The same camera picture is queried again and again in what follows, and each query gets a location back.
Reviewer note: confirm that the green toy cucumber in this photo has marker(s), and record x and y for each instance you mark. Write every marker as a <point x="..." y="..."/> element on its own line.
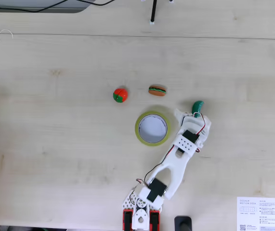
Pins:
<point x="198" y="106"/>

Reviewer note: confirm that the toy hamburger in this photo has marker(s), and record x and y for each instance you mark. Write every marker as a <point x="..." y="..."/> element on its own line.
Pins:
<point x="157" y="90"/>

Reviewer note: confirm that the yellowish packing tape roll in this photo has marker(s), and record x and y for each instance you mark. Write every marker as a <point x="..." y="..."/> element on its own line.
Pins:
<point x="137" y="127"/>

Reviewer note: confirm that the red toy tomato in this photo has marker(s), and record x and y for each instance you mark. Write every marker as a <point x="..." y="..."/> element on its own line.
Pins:
<point x="121" y="95"/>

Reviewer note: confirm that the black pole stand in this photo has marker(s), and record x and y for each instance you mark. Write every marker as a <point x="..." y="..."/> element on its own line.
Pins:
<point x="182" y="222"/>

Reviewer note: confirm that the white printed paper sheet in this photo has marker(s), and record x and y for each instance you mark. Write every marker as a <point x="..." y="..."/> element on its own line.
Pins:
<point x="260" y="214"/>

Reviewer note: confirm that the thin black camera stand rod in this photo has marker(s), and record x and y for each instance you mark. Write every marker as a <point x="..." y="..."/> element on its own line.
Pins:
<point x="153" y="12"/>

